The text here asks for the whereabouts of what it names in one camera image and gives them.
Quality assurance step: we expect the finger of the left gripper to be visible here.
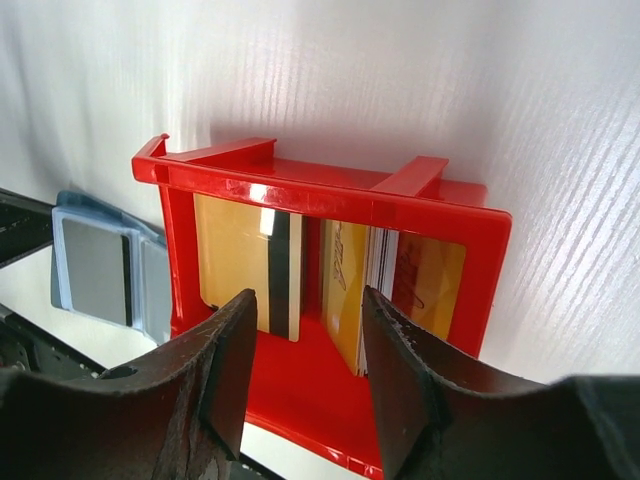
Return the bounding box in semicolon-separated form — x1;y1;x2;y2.
0;189;53;268

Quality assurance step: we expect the stack of credit cards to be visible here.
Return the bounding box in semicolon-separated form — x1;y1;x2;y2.
355;225;399;376

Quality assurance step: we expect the gold VIP credit card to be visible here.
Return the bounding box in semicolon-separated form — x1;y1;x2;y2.
321;219;360;376

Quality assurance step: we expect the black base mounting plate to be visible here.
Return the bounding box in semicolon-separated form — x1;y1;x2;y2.
1;305;106;380

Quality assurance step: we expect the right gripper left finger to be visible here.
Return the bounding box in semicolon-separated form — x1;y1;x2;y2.
1;289;257;479

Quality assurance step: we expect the blue leather card holder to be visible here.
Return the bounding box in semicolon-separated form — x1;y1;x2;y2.
51;190;172;345

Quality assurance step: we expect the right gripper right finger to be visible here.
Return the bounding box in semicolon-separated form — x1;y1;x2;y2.
363;288;639;479

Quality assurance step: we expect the black credit card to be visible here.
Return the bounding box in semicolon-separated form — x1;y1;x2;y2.
62;218;132;327

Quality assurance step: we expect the gold magnetic stripe card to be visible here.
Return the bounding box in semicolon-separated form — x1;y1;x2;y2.
194;194;304;342

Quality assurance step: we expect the red plastic bin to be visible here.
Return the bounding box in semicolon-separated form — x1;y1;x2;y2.
132;135;512;479

